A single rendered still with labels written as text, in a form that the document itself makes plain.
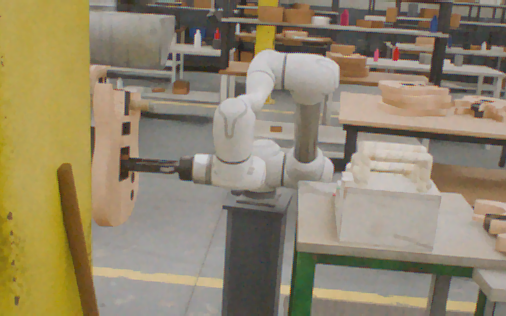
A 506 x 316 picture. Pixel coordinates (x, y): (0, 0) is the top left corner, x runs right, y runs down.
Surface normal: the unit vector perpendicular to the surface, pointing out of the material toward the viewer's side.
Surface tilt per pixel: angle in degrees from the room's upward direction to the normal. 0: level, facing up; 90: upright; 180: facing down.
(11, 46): 90
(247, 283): 90
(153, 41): 90
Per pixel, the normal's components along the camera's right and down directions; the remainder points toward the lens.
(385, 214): -0.10, 0.27
